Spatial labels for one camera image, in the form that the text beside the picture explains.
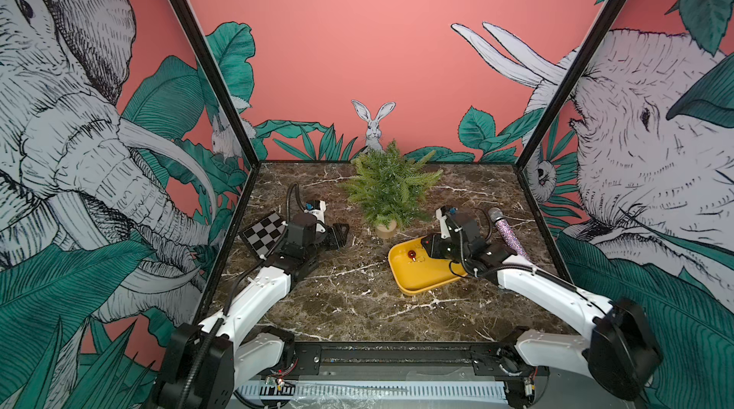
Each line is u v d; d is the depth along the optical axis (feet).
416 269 2.96
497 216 3.31
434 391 2.31
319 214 2.50
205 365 1.31
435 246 2.40
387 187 2.38
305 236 2.04
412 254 3.04
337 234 2.44
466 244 2.05
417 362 2.48
